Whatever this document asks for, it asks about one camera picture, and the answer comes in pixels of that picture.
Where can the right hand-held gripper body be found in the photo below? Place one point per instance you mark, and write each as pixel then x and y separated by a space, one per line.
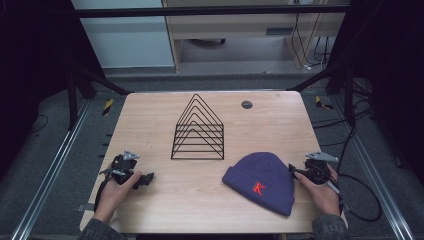
pixel 318 168

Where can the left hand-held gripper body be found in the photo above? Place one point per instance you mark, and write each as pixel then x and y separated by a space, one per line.
pixel 122 165

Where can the purple knit beanie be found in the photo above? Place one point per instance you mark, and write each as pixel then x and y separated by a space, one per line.
pixel 260 180

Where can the person's left hand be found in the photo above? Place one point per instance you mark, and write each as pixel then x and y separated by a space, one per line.
pixel 113 196

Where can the person's right hand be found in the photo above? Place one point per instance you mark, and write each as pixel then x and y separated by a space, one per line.
pixel 321 196

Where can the yellow black striped tape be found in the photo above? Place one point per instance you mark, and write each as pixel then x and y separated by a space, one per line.
pixel 107 107
pixel 321 103

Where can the round grey table grommet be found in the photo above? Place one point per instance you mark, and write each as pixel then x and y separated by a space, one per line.
pixel 246 104

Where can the black metal stand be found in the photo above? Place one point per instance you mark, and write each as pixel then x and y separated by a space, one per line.
pixel 80 86
pixel 340 83

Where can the white cabinet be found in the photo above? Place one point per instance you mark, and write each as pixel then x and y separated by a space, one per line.
pixel 126 40

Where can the light wooden desk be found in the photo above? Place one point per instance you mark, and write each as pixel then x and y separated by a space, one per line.
pixel 233 25

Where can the aluminium rail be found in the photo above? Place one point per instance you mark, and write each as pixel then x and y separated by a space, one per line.
pixel 380 186
pixel 50 173

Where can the black frame crossbar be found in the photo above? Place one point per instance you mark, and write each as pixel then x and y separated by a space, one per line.
pixel 206 11

